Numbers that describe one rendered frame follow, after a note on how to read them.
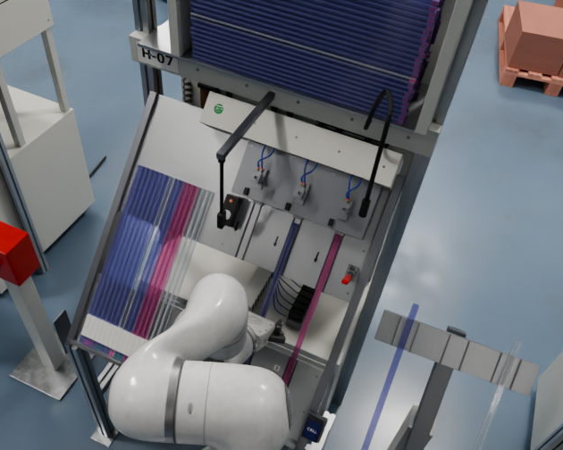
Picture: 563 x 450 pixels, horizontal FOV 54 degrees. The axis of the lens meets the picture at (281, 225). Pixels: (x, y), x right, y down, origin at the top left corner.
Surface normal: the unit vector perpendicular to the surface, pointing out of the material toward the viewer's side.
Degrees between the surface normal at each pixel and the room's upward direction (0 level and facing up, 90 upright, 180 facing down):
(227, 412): 36
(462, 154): 0
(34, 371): 0
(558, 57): 90
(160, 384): 7
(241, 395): 13
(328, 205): 46
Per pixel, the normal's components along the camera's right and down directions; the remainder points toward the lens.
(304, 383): -0.23, -0.01
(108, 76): 0.08, -0.68
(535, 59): -0.23, 0.70
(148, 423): -0.04, 0.33
